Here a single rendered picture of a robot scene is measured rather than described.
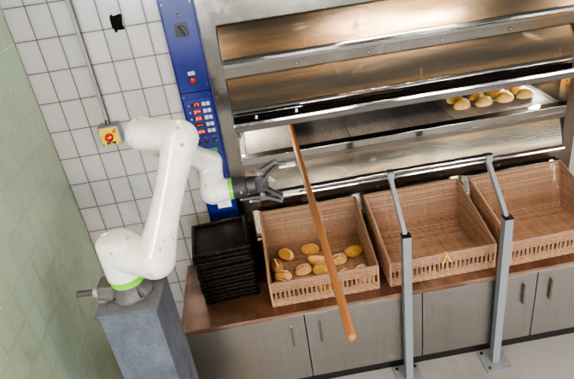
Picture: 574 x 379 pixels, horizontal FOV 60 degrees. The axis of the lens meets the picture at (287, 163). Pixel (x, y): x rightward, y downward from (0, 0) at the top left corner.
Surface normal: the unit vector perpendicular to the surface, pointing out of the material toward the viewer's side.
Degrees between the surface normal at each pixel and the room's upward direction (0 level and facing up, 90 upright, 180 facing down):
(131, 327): 90
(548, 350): 0
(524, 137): 70
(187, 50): 90
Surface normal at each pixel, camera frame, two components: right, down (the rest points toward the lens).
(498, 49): 0.07, 0.13
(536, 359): -0.13, -0.87
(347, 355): 0.11, 0.45
